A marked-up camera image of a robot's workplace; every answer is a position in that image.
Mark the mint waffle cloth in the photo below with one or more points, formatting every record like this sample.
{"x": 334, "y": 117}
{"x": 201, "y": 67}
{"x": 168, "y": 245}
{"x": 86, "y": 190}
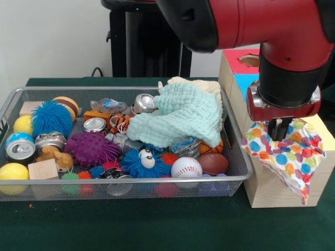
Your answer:
{"x": 178, "y": 117}

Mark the blue fuzzy toy with eyes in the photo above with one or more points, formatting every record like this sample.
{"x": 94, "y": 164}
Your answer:
{"x": 136, "y": 167}

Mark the yellow ball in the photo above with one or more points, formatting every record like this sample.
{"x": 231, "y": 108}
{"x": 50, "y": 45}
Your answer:
{"x": 14, "y": 171}

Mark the toy burger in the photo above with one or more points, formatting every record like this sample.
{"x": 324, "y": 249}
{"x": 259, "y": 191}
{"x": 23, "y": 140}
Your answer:
{"x": 70, "y": 104}

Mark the wooden box with three holes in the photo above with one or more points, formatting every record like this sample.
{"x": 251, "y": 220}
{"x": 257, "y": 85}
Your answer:
{"x": 264, "y": 188}

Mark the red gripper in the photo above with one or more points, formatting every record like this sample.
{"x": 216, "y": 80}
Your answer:
{"x": 282, "y": 112}

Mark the silver drink can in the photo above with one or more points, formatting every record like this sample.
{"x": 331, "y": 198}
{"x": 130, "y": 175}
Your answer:
{"x": 20, "y": 150}

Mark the brown toy football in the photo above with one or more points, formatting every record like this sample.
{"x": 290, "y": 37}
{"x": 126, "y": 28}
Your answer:
{"x": 213, "y": 163}

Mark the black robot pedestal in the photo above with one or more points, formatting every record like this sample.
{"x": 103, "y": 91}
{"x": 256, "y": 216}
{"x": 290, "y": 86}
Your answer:
{"x": 146, "y": 52}

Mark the white toy baseball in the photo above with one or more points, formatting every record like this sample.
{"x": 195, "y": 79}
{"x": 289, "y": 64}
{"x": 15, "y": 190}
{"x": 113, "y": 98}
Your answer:
{"x": 186, "y": 167}

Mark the blue spiky pom ball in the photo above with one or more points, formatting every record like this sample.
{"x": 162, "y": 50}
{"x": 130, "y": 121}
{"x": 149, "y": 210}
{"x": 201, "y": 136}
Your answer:
{"x": 51, "y": 119}

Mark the cream waffle cloth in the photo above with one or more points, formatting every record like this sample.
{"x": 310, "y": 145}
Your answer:
{"x": 209, "y": 85}

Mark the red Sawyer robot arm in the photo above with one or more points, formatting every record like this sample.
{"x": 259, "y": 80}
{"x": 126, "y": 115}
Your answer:
{"x": 261, "y": 26}

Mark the dark green tablecloth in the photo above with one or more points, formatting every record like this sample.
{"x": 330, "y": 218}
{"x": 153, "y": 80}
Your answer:
{"x": 328, "y": 102}
{"x": 157, "y": 227}

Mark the colourful dotted cloth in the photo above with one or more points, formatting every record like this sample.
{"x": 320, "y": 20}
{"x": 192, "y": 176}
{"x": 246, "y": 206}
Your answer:
{"x": 293, "y": 157}

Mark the purple spiky toy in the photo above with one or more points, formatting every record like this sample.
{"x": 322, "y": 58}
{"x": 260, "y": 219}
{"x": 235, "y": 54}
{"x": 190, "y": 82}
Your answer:
{"x": 91, "y": 149}

